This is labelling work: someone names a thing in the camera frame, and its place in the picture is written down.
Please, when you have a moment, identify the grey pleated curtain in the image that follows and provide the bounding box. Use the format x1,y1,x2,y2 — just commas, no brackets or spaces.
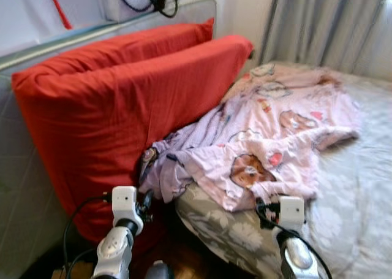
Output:
260,0,392,74

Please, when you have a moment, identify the bed with grey floral sheet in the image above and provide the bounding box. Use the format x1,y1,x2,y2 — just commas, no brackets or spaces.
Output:
175,59,392,279

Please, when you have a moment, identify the thin red mattress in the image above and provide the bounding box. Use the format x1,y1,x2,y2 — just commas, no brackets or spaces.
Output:
37,18,215,65

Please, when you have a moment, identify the pink cartoon blanket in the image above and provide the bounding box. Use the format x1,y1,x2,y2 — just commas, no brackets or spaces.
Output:
138,61,362,212

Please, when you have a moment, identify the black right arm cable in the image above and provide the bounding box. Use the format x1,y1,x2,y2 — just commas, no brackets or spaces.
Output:
257,205,333,279

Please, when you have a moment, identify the red strap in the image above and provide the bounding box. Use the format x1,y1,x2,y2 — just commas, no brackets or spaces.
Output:
46,0,72,30

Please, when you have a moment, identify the large red mattress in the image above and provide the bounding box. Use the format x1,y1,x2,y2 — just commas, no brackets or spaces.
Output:
11,35,254,243

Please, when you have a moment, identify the silver robot leg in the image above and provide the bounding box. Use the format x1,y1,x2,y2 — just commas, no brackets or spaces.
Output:
144,261,175,279

